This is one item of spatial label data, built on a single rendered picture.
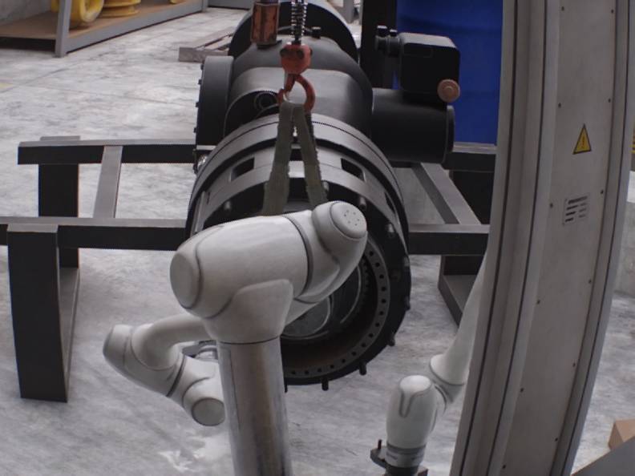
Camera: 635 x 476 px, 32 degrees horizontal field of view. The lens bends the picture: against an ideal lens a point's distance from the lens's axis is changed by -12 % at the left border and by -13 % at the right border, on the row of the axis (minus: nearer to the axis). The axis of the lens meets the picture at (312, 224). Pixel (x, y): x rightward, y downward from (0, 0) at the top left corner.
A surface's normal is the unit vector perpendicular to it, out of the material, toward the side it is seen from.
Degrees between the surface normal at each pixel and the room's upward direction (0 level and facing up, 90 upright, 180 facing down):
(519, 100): 90
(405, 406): 81
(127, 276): 0
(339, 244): 90
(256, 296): 82
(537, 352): 90
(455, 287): 0
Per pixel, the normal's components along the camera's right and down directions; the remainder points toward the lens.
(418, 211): -0.43, 0.28
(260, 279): 0.55, 0.22
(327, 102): 0.07, -0.69
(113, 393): 0.06, -0.94
